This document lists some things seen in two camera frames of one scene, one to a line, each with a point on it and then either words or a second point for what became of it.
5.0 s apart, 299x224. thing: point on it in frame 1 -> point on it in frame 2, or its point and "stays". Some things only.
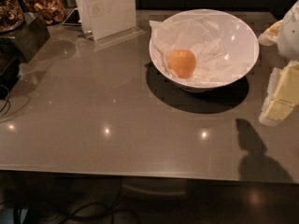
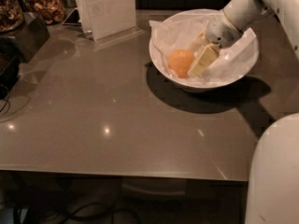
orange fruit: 182,62 stays
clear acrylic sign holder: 109,12 stays
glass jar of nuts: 12,15 stays
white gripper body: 290,35 -> 220,32
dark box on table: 28,38 stays
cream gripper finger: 282,95 -> 209,53
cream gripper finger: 269,36 -> 200,42
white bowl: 224,45 stays
